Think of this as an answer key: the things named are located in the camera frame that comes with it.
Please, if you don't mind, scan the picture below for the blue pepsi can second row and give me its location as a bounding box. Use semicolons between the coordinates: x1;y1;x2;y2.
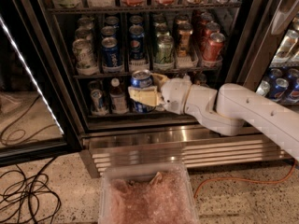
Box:
129;25;145;60

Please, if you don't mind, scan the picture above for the blue pepsi can left front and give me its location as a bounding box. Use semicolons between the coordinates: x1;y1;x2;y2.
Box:
101;37;121;68

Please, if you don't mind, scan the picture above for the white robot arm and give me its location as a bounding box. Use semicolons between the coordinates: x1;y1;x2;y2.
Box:
128;74;299;161

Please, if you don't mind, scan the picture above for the steel fridge bottom grille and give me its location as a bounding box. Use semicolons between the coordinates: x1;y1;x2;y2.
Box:
80;128;291;178

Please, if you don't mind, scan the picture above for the brown drink bottle left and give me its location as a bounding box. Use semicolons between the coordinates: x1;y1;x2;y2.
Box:
109;77;128;114

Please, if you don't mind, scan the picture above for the white green can front left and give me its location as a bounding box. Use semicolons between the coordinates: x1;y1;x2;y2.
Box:
72;38;96;69

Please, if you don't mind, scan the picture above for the clear water bottle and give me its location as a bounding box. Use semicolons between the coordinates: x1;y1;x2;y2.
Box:
182;75;191;82

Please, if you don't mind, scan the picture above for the red can front right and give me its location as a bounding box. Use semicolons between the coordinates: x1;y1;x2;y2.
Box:
203;33;225;62

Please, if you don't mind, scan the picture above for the open glass fridge door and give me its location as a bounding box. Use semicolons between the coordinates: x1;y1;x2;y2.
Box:
0;0;82;166

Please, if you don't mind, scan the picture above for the orange cable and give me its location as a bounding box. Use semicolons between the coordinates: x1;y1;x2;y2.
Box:
193;159;297;200

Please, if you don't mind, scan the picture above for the brown gold can front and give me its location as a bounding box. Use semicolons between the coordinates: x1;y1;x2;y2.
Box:
177;23;192;57

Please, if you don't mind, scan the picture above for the brown can bottom right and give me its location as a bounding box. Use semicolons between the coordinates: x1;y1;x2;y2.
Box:
194;74;206;85

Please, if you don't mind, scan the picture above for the small blue can bottom shelf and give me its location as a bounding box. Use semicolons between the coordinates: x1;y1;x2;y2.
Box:
91;90;107;112

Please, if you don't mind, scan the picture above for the clear plastic bin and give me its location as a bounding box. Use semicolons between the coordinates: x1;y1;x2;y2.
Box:
98;163;200;224

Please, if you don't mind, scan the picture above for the right glass fridge door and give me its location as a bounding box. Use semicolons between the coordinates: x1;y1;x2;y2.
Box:
223;0;299;110

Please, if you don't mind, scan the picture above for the blue pepsi can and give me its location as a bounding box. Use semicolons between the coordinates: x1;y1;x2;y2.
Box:
131;69;153;114
101;37;121;68

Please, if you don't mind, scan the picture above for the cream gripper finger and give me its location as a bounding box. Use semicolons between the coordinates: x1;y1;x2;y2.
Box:
128;86;164;106
151;73;168;90

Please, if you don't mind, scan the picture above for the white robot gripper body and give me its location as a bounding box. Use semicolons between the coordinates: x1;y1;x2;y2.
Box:
161;77;192;115

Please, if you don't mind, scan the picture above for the black cable bundle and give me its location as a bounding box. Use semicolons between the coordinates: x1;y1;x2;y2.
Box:
0;156;63;224

